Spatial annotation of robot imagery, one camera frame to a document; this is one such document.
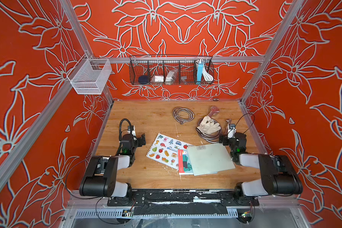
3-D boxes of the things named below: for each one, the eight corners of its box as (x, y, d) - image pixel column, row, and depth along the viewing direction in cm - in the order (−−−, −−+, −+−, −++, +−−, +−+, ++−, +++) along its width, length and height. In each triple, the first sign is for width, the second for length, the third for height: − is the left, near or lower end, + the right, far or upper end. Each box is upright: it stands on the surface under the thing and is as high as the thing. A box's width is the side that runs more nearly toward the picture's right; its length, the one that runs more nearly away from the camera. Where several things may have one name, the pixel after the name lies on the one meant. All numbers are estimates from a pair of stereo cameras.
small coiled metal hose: (178, 125, 106) (178, 123, 104) (169, 112, 115) (169, 109, 112) (195, 118, 110) (196, 115, 108) (185, 105, 119) (185, 103, 117)
